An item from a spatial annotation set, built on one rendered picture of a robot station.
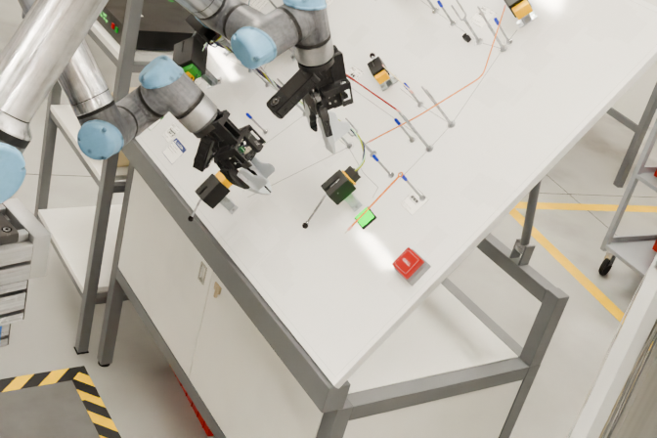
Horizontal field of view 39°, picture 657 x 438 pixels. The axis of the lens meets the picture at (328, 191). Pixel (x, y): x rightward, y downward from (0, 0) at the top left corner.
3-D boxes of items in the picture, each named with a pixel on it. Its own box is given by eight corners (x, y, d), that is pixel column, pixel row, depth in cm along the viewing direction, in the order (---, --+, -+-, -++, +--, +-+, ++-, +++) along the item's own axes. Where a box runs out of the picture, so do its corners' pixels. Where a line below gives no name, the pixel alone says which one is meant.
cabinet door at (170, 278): (188, 378, 247) (214, 255, 230) (116, 267, 286) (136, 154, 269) (195, 376, 248) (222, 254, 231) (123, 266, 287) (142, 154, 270)
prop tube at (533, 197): (521, 258, 221) (542, 149, 204) (513, 251, 223) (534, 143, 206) (531, 254, 223) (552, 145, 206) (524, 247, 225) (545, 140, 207)
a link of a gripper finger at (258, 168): (284, 188, 189) (255, 157, 185) (266, 194, 193) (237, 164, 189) (290, 177, 191) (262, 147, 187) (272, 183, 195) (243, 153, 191)
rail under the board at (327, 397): (321, 414, 186) (328, 388, 183) (118, 147, 269) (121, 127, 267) (343, 409, 189) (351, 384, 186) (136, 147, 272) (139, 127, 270)
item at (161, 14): (122, 51, 266) (125, 29, 263) (82, 8, 291) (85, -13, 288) (223, 55, 284) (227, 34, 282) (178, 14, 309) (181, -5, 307)
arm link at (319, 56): (301, 54, 171) (284, 34, 177) (305, 74, 174) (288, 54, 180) (337, 40, 173) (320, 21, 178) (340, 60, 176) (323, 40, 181)
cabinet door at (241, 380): (283, 533, 208) (324, 399, 191) (186, 379, 247) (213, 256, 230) (292, 530, 209) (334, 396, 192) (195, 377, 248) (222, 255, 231)
